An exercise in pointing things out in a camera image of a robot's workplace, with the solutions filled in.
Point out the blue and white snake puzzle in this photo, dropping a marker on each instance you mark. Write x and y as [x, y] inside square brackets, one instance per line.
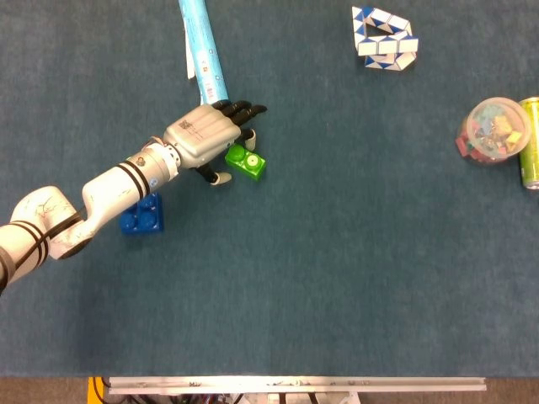
[385, 44]

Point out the green drink can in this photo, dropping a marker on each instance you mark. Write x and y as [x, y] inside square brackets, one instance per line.
[530, 145]

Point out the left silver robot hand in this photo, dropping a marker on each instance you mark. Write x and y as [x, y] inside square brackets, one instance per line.
[202, 134]

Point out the aluminium rail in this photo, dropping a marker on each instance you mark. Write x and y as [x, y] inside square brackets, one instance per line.
[295, 384]

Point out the light blue tube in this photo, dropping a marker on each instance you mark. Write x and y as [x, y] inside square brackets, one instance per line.
[204, 50]

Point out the green toy brick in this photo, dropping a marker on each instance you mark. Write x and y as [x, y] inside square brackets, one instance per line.
[248, 162]

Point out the clear jar of binder clips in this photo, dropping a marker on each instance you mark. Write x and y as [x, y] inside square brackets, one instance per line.
[492, 130]

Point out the blue table mat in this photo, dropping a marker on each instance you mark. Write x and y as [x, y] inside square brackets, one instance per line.
[295, 252]

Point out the blue toy brick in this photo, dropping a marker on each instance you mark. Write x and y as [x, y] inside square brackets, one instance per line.
[145, 216]

